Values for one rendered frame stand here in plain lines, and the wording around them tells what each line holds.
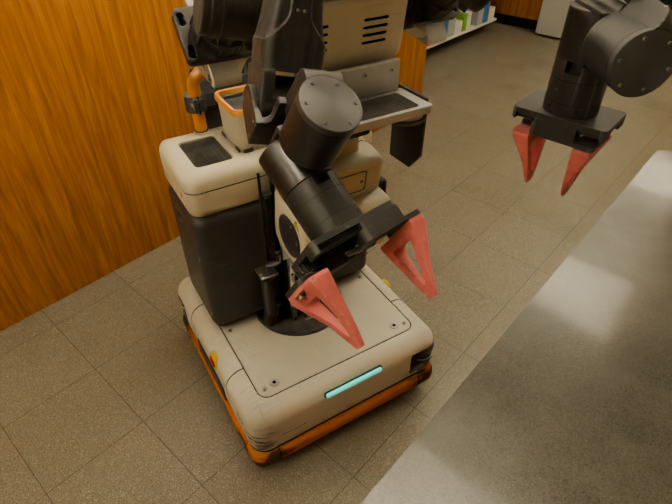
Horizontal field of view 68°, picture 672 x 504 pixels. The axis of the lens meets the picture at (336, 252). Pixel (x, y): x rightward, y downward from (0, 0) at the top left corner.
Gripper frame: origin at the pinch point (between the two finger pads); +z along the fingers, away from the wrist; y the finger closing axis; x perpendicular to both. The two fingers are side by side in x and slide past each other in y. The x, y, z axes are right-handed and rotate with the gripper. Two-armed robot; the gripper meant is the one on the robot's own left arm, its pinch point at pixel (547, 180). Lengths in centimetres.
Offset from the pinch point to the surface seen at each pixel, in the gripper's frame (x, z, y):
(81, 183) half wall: 0, 67, -161
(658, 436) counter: -13.1, 15.5, 22.0
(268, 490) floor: -19, 110, -43
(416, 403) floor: 32, 110, -28
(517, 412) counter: -20.2, 15.6, 10.0
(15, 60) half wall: -6, 20, -162
